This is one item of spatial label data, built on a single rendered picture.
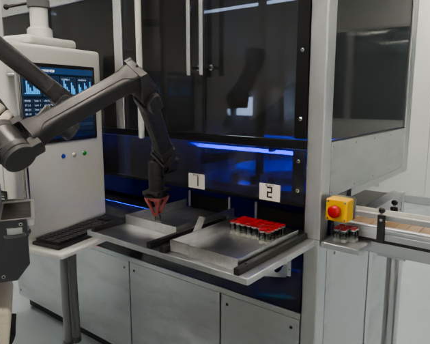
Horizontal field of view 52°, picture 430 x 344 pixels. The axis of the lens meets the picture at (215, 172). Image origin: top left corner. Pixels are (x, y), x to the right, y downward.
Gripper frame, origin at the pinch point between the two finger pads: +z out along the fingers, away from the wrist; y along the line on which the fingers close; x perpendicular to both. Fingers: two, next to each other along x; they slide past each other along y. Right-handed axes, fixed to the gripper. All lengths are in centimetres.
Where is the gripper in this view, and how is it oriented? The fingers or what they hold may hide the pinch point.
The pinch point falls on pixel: (157, 213)
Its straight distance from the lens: 166.1
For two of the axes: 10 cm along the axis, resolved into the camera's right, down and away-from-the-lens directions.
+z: 0.0, 9.8, 1.9
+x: -9.2, -0.8, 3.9
